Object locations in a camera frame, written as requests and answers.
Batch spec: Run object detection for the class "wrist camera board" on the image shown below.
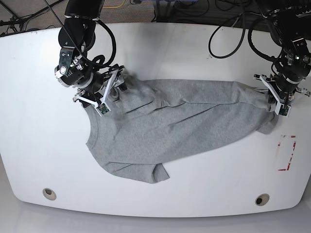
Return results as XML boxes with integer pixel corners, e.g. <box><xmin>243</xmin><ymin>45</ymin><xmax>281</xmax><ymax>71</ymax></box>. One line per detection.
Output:
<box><xmin>278</xmin><ymin>105</ymin><xmax>291</xmax><ymax>117</ymax></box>
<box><xmin>96</xmin><ymin>103</ymin><xmax>110</xmax><ymax>117</ymax></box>

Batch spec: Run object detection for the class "grey T-shirt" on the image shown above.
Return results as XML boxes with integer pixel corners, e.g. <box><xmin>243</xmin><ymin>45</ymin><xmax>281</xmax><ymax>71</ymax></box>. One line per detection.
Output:
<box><xmin>86</xmin><ymin>75</ymin><xmax>278</xmax><ymax>183</ymax></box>

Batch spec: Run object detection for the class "left table cable grommet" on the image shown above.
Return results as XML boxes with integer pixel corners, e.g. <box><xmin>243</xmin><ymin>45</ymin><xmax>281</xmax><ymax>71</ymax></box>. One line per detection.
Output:
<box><xmin>43</xmin><ymin>188</ymin><xmax>56</xmax><ymax>201</ymax></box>

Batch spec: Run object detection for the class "right table cable grommet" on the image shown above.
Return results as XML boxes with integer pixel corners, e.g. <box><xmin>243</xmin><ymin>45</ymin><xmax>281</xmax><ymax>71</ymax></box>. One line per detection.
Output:
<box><xmin>255</xmin><ymin>194</ymin><xmax>270</xmax><ymax>206</ymax></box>

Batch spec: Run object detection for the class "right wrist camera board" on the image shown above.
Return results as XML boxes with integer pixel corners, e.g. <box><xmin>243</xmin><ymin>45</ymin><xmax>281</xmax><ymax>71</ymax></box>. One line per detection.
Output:
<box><xmin>96</xmin><ymin>103</ymin><xmax>110</xmax><ymax>117</ymax></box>

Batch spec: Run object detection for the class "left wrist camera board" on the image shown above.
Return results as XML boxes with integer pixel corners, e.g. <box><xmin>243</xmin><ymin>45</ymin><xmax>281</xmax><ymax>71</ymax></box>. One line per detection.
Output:
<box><xmin>278</xmin><ymin>105</ymin><xmax>291</xmax><ymax>117</ymax></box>

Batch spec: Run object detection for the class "red tape rectangle marking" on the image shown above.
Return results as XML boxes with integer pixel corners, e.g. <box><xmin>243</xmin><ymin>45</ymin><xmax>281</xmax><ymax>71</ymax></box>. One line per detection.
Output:
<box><xmin>276</xmin><ymin>135</ymin><xmax>297</xmax><ymax>171</ymax></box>

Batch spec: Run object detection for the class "table cable grommet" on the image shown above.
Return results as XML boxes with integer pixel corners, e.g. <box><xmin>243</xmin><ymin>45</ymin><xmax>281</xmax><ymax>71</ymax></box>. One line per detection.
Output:
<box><xmin>255</xmin><ymin>194</ymin><xmax>270</xmax><ymax>206</ymax></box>
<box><xmin>43</xmin><ymin>188</ymin><xmax>56</xmax><ymax>201</ymax></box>

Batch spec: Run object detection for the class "black tripod stand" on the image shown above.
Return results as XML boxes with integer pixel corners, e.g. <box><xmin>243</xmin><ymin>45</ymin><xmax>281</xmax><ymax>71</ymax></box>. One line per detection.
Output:
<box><xmin>0</xmin><ymin>0</ymin><xmax>50</xmax><ymax>37</ymax></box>

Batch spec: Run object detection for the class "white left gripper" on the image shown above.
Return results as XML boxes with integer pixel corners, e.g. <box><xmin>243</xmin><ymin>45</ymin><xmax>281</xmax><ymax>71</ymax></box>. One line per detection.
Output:
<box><xmin>254</xmin><ymin>74</ymin><xmax>311</xmax><ymax>115</ymax></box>

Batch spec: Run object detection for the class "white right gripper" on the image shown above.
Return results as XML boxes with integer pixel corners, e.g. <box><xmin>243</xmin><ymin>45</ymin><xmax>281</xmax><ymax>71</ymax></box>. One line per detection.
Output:
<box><xmin>73</xmin><ymin>65</ymin><xmax>127</xmax><ymax>109</ymax></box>

